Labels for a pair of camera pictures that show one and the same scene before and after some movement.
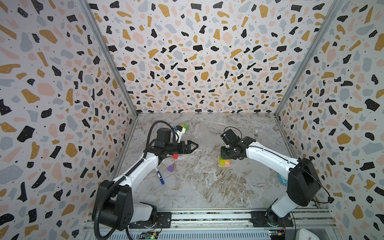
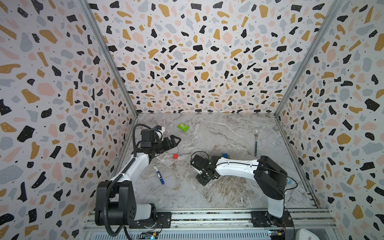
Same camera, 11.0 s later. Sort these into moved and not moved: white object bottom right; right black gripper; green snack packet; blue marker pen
Moved: right black gripper
Not moved: green snack packet; blue marker pen; white object bottom right
